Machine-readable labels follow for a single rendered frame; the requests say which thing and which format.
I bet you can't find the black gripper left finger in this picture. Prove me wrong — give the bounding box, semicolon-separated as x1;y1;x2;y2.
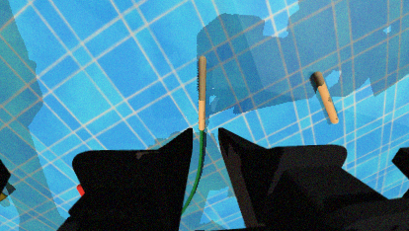
72;128;193;231

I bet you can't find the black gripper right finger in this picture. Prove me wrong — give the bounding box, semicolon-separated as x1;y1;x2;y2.
218;127;348;228

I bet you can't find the tan wooden stick with dark end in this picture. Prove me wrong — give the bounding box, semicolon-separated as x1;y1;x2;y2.
312;71;339;124

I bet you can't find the yellow-brown block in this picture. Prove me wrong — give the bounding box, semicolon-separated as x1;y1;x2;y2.
0;192;7;202

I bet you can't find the red wooden block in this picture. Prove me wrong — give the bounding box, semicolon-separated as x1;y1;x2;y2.
76;184;85;195

